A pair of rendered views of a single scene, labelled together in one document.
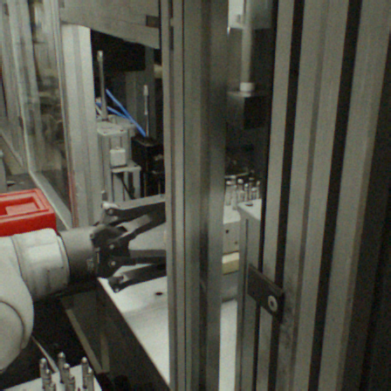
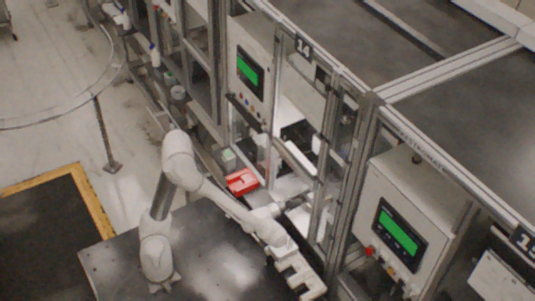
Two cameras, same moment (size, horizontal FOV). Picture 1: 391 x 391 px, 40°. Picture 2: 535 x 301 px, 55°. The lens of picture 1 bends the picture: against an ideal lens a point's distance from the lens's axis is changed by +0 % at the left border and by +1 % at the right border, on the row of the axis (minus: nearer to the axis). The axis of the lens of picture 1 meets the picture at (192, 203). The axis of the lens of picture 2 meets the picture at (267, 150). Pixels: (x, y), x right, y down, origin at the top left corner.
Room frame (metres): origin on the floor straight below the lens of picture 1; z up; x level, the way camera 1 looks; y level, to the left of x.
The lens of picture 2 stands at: (-1.05, 0.48, 3.19)
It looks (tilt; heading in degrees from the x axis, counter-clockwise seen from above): 45 degrees down; 352
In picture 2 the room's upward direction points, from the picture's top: 3 degrees clockwise
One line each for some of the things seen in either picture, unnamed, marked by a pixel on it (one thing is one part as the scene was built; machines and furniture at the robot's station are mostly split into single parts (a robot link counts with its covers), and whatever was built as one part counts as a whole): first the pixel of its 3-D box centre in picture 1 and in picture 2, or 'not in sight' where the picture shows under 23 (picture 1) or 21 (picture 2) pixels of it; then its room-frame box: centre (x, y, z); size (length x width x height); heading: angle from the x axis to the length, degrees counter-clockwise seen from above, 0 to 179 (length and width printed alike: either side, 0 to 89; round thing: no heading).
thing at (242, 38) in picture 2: not in sight; (267, 68); (1.09, 0.20, 1.60); 0.42 x 0.29 x 0.46; 27
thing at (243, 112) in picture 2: not in sight; (244, 111); (1.02, 0.32, 1.37); 0.36 x 0.04 x 0.04; 27
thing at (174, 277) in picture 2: not in sight; (160, 274); (0.46, 0.81, 0.71); 0.22 x 0.18 x 0.06; 27
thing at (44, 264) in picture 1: (40, 264); (272, 211); (0.62, 0.20, 1.00); 0.09 x 0.06 x 0.09; 27
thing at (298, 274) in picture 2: not in sight; (294, 272); (0.35, 0.11, 0.84); 0.36 x 0.14 x 0.10; 27
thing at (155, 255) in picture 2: not in sight; (155, 256); (0.49, 0.82, 0.85); 0.18 x 0.16 x 0.22; 7
